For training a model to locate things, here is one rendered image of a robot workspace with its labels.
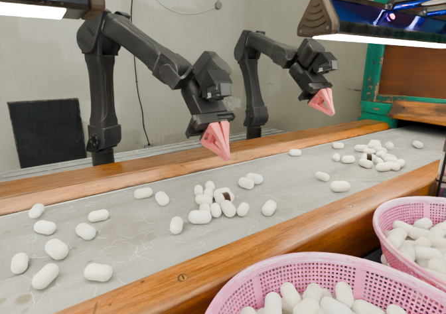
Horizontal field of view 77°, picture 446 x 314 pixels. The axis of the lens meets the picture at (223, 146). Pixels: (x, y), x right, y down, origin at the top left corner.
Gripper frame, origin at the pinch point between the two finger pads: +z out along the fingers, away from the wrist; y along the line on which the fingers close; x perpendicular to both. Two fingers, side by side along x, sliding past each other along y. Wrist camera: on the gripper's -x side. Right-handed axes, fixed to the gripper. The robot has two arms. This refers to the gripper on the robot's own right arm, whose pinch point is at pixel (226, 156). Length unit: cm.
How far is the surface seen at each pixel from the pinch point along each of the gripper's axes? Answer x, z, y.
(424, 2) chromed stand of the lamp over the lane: -33.6, -6.0, 33.4
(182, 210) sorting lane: 2.7, 7.7, -12.0
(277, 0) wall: 48, -170, 160
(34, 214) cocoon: 8.6, -0.8, -34.0
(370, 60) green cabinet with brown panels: 1, -32, 89
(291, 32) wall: 57, -138, 161
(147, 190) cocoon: 6.6, 0.4, -15.7
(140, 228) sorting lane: 1.8, 8.8, -20.1
